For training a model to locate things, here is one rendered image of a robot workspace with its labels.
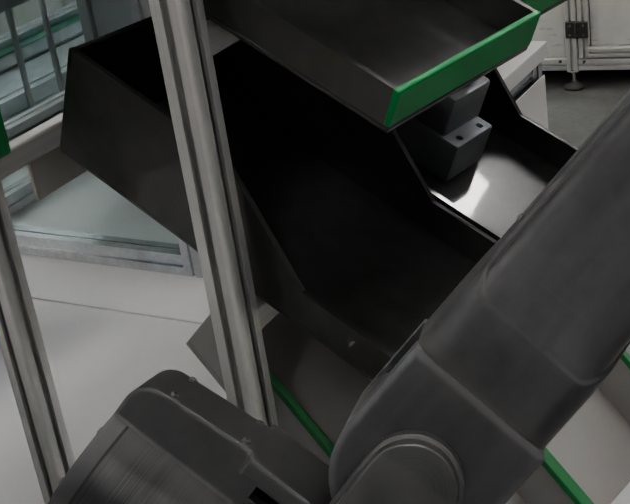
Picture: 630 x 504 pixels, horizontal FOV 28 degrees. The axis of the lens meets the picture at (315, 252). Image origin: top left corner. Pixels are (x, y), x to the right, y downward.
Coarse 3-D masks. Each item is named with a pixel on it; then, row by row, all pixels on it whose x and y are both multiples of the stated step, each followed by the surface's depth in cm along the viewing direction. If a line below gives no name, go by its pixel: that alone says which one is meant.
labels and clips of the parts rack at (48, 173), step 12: (0, 120) 75; (0, 132) 75; (0, 144) 75; (0, 156) 75; (48, 156) 81; (60, 156) 82; (36, 168) 80; (48, 168) 81; (60, 168) 82; (72, 168) 83; (84, 168) 84; (36, 180) 80; (48, 180) 81; (60, 180) 82; (36, 192) 80; (48, 192) 81
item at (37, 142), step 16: (224, 32) 64; (224, 48) 65; (48, 128) 79; (16, 144) 77; (32, 144) 77; (48, 144) 79; (0, 160) 75; (16, 160) 76; (32, 160) 78; (0, 176) 75
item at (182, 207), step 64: (128, 64) 77; (256, 64) 81; (64, 128) 75; (128, 128) 71; (256, 128) 82; (320, 128) 80; (128, 192) 74; (256, 192) 77; (320, 192) 78; (384, 192) 78; (256, 256) 69; (320, 256) 74; (384, 256) 75; (448, 256) 76; (320, 320) 68; (384, 320) 71
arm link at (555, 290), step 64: (576, 192) 42; (512, 256) 42; (576, 256) 42; (448, 320) 42; (512, 320) 42; (576, 320) 42; (384, 384) 42; (448, 384) 42; (512, 384) 42; (576, 384) 42; (512, 448) 42
